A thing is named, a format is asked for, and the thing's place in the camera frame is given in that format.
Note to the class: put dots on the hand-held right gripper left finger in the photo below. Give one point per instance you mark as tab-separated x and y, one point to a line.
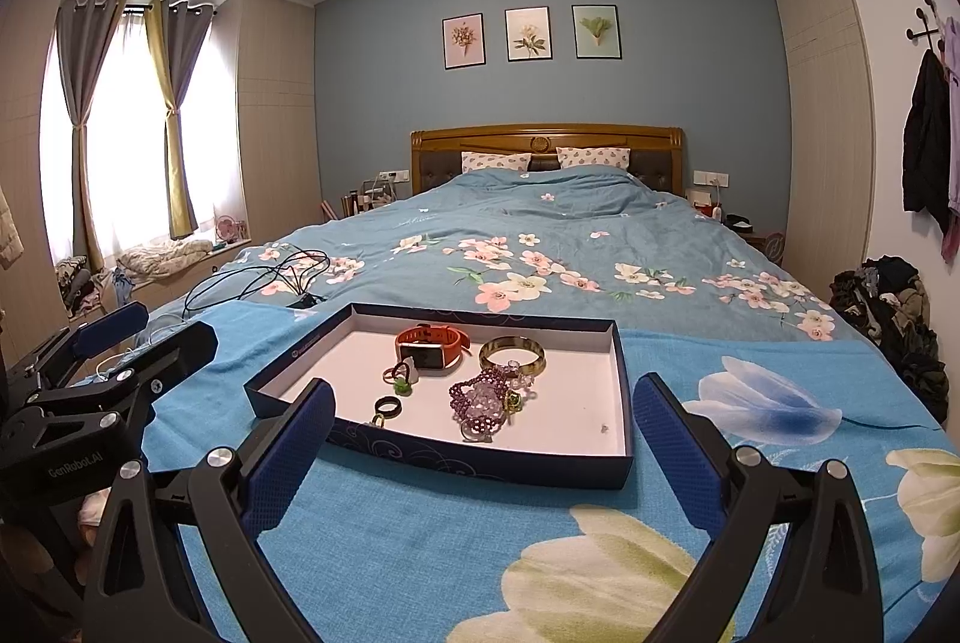
289	455

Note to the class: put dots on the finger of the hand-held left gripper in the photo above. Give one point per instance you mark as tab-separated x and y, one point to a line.
109	326
176	350

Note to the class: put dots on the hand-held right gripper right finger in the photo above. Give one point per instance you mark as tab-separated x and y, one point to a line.
679	455

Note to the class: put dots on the navy shallow cardboard box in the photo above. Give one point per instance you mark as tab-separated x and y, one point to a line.
570	403

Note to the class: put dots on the orange smartwatch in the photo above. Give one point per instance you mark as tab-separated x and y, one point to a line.
431	343

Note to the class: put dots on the gold bangle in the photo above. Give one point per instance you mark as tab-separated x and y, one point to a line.
491	358

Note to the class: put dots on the person's left hand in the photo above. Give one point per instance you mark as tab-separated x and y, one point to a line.
96	509

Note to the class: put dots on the white earphones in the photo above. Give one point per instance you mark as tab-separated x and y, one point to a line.
161	332

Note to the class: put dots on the pile of mixed clothes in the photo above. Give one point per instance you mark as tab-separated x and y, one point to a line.
82	287

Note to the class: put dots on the window bench with drawers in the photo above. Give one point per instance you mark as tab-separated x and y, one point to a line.
195	283

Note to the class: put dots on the cream crumpled blanket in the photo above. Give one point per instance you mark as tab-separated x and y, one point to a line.
165	257

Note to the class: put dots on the pink desk fan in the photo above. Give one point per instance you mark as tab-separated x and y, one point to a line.
229	230

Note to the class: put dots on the cream padded garment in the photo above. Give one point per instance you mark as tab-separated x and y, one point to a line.
9	227

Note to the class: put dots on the cyan flower print blanket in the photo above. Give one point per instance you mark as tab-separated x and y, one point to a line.
450	553

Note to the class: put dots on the black bedside object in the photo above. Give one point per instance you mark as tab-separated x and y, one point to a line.
739	222

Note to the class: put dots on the group of cosmetic bottles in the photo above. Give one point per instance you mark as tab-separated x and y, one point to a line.
367	199

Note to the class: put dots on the olive and grey curtain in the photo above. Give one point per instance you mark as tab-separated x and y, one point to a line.
180	88

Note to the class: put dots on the blue floral duvet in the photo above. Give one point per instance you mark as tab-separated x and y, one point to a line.
585	223

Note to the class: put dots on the red and white bedside items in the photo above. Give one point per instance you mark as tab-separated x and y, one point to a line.
706	204

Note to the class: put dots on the pile of dark clothes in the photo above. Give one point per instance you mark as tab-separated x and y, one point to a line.
892	313

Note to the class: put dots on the patterned white pillow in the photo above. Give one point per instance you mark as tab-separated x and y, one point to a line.
592	158
496	162

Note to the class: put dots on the wooden bed headboard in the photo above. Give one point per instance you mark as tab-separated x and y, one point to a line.
547	137

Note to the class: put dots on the maroon hanging garment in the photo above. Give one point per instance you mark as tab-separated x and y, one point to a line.
951	234

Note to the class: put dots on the black jacket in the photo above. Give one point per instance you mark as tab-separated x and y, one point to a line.
926	148

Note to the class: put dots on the pink framed flower picture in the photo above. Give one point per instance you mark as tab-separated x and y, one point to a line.
463	42

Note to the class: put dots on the purple jacket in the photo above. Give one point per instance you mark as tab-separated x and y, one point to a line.
952	111

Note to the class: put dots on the white framed flower picture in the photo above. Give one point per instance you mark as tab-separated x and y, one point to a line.
528	34

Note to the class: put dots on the white wall socket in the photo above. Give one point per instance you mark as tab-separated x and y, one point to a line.
708	177
393	175

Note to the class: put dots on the black wall coat rack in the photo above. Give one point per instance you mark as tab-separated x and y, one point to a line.
924	24

